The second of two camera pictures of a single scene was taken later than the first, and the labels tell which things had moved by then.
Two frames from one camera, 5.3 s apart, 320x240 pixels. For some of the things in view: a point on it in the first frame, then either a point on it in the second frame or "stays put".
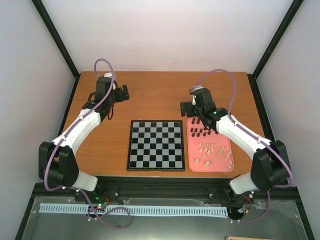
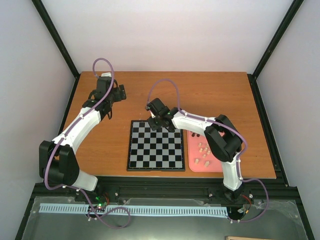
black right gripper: x=189 y=112 -> x=153 y=126
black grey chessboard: x=156 y=145 stays put
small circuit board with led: x=100 y=205 stays put
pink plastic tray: x=208 y=151 stays put
